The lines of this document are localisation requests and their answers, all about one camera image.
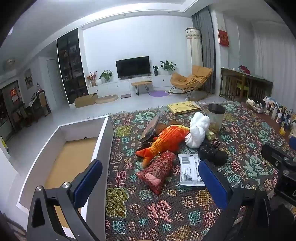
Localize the bushy potted plant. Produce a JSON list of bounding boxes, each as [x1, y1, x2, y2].
[[100, 70, 113, 83]]

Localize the white plush cloth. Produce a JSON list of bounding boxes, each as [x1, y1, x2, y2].
[[184, 112, 210, 149]]

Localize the red wall hanging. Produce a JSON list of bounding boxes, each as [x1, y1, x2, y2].
[[218, 29, 230, 47]]

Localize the woven basket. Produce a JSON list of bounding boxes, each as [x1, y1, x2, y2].
[[246, 98, 264, 114]]

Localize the glass jar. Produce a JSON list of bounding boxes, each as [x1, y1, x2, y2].
[[206, 103, 226, 134]]

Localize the green stool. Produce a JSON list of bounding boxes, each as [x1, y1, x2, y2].
[[236, 76, 249, 98]]

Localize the covered standing air conditioner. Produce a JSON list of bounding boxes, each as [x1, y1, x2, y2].
[[185, 27, 203, 68]]

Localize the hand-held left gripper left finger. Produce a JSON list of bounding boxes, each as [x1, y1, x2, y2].
[[27, 159, 103, 241]]

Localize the grey curtain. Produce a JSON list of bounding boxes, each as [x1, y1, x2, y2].
[[191, 6, 217, 94]]

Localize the clear plastic package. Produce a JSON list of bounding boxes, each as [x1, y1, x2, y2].
[[139, 111, 165, 142]]

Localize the black fuzzy cloth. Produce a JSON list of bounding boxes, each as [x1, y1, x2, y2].
[[197, 140, 228, 166]]

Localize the pale green soft item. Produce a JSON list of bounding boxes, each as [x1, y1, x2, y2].
[[205, 129, 217, 141]]

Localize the patterned woven blanket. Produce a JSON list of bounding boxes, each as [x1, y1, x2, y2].
[[105, 101, 296, 241]]

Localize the wooden side table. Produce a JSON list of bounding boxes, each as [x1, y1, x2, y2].
[[221, 67, 274, 104]]

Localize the white sheer curtain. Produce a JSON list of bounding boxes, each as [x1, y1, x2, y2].
[[252, 22, 296, 102]]

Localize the orange fish plush toy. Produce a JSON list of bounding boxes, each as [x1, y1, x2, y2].
[[135, 124, 190, 167]]

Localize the white television cabinet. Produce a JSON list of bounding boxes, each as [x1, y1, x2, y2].
[[88, 74, 176, 98]]

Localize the large green potted plant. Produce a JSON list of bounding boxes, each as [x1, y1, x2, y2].
[[159, 60, 176, 75]]

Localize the dining chair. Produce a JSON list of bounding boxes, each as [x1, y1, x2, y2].
[[36, 90, 52, 117]]

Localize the flat yellow box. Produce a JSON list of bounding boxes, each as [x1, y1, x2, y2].
[[167, 101, 201, 116]]

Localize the cardboard box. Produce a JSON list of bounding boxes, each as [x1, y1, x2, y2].
[[74, 93, 98, 108]]

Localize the wooden bench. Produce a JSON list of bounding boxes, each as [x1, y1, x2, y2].
[[131, 80, 153, 97]]

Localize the black display cabinet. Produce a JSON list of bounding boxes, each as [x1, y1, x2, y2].
[[57, 29, 89, 105]]

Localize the white storage box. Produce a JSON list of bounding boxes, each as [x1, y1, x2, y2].
[[18, 115, 115, 233]]

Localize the red flowers in vase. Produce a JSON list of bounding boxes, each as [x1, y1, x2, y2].
[[86, 71, 97, 87]]

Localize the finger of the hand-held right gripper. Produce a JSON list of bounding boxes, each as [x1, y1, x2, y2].
[[262, 144, 296, 178]]

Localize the white plastic packet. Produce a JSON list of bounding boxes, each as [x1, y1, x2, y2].
[[178, 154, 206, 187]]

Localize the wall picture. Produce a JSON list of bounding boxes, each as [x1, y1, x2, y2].
[[24, 69, 32, 90]]

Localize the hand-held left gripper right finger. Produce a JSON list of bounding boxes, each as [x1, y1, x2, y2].
[[198, 159, 273, 241]]

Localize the flat screen television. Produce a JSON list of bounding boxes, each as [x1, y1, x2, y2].
[[115, 56, 150, 80]]

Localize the yellow rocking chair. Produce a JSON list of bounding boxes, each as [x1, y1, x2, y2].
[[168, 65, 213, 95]]

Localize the row of bottles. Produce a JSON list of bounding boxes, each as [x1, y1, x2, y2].
[[263, 96, 296, 139]]

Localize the red mesh pouch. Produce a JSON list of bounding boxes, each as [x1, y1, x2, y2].
[[136, 151, 177, 195]]

